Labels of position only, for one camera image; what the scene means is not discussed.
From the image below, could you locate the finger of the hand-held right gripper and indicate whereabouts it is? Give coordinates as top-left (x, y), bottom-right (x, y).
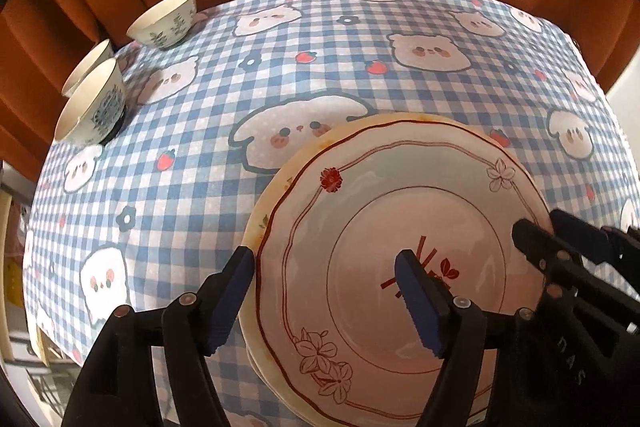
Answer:
top-left (511, 218), bottom-right (602, 294)
top-left (549, 208), bottom-right (627, 264)

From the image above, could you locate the white bowl with leaf print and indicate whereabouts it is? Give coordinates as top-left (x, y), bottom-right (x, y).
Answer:
top-left (126, 0), bottom-right (197, 51)
top-left (61, 39), bottom-right (117, 98)
top-left (55, 58), bottom-right (127, 145)

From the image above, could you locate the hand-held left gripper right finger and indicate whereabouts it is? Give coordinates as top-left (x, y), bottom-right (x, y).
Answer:
top-left (394, 248), bottom-right (547, 427)

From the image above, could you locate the blue checked printed tablecloth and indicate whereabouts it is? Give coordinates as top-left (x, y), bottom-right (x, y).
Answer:
top-left (22, 0), bottom-right (640, 427)

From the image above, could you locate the scalloped yellow floral plate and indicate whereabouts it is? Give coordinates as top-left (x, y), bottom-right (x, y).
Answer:
top-left (241, 111), bottom-right (546, 427)

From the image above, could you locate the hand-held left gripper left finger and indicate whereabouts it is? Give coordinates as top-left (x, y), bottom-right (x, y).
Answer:
top-left (61, 245), bottom-right (257, 427)

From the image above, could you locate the small red-rimmed white plate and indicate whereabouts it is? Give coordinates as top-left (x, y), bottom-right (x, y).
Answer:
top-left (239, 121), bottom-right (556, 421)

